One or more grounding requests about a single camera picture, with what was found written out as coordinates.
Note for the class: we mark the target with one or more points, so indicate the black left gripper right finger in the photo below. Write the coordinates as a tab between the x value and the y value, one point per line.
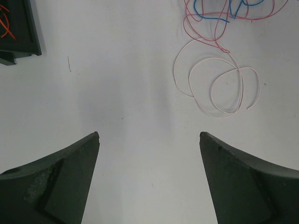
246	189

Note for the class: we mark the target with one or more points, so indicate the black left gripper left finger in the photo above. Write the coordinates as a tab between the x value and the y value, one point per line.
50	190

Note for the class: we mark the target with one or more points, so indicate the black compartment storage bin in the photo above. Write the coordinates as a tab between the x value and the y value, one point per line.
18	34

